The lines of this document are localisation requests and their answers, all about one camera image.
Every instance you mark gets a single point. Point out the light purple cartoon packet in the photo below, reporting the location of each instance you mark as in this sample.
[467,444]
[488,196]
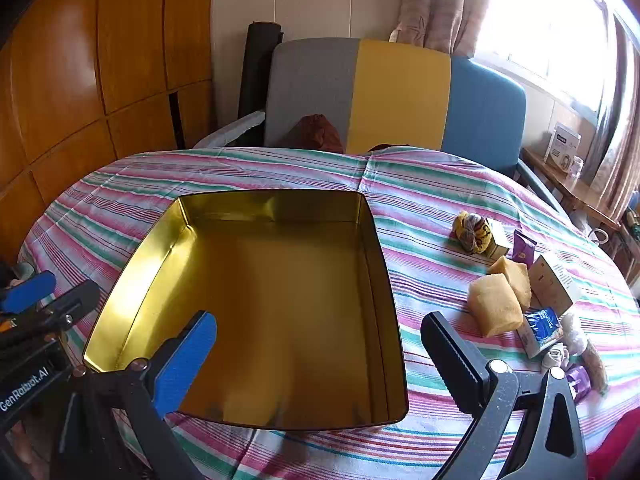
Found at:
[577,382]

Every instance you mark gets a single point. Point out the striped tablecloth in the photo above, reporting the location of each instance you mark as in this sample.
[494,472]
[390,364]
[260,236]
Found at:
[425,200]

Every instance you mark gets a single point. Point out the cracker packet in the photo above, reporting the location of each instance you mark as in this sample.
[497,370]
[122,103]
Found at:
[596,367]

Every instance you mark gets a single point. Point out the wooden wardrobe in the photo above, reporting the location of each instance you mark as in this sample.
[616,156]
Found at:
[75,60]

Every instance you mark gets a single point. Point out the yellow sock ball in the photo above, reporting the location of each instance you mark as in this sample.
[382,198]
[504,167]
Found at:
[472,232]

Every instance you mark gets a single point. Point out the small green box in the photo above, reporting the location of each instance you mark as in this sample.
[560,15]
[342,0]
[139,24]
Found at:
[499,244]

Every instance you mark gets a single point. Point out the black rolled mat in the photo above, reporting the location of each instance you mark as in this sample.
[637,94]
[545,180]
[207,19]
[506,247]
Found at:
[257,70]

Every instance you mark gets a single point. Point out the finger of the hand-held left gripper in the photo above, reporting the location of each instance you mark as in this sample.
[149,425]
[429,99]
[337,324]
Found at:
[75,301]
[27,291]

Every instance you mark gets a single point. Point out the dark purple snack packet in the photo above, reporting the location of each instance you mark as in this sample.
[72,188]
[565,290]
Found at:
[522,250]

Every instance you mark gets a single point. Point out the gold metal tin box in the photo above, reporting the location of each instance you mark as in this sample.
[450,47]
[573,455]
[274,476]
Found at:
[280,310]

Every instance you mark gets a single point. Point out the grey yellow blue sofa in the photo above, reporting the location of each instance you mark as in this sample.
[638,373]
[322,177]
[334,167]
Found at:
[400,95]

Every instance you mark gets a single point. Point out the beige patterned curtain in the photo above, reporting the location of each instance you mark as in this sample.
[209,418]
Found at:
[440,5]

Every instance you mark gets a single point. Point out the striped brown curtain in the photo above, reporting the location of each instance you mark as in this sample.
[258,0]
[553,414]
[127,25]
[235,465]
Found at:
[620,125]

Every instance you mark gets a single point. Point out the white carton with picture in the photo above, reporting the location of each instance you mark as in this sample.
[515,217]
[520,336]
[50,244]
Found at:
[562,147]

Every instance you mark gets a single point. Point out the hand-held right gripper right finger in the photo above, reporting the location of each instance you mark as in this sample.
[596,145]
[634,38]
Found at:
[452,352]

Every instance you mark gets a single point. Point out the wooden side desk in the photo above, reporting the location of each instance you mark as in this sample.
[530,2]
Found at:
[560,185]

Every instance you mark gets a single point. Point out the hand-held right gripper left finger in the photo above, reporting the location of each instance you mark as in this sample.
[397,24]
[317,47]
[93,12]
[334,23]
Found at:
[185,360]

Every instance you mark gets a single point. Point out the window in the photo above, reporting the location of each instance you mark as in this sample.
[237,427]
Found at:
[540,20]

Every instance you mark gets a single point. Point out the yellow sponge cake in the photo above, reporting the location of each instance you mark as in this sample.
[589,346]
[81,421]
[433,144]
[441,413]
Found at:
[515,277]
[495,307]

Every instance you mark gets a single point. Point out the white cloth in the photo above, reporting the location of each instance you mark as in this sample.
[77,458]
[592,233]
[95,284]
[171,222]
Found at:
[555,357]

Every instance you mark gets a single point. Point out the clear glass cup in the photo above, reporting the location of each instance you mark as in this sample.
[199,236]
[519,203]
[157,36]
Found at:
[577,166]

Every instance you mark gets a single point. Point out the blue white packet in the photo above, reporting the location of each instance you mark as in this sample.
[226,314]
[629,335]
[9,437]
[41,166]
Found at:
[542,325]

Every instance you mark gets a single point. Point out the white plastic-wrapped bundle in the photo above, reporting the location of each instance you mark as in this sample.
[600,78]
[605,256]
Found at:
[575,335]

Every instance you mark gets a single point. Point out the beige carton box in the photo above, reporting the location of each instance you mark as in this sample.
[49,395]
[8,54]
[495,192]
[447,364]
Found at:
[550,285]

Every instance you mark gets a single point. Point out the dark red cushion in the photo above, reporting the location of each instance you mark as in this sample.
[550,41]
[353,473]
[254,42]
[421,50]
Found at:
[315,132]

